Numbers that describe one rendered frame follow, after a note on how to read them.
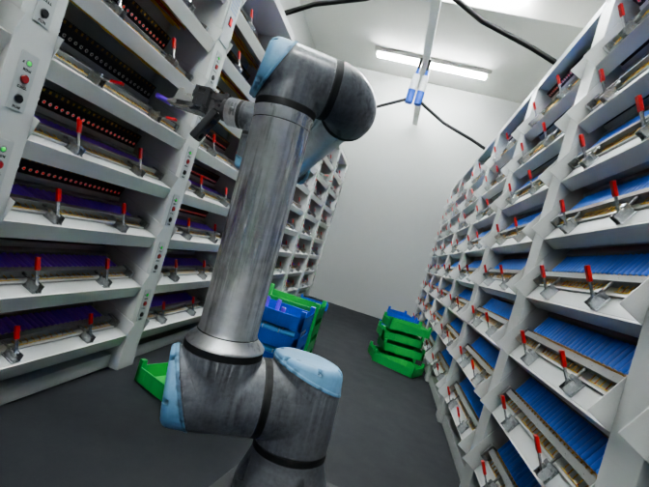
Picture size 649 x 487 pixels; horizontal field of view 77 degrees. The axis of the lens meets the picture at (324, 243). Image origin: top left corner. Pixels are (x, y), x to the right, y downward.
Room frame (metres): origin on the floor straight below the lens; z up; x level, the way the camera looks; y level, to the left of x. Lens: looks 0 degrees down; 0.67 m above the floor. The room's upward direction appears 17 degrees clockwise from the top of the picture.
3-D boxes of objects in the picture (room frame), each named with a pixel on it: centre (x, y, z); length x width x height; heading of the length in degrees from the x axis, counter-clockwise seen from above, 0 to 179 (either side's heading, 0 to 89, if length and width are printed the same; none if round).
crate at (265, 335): (1.65, 0.12, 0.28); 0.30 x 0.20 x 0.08; 80
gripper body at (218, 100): (1.33, 0.48, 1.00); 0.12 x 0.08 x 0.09; 80
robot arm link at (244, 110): (1.30, 0.32, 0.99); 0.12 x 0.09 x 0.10; 80
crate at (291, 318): (1.65, 0.12, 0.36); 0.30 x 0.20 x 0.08; 80
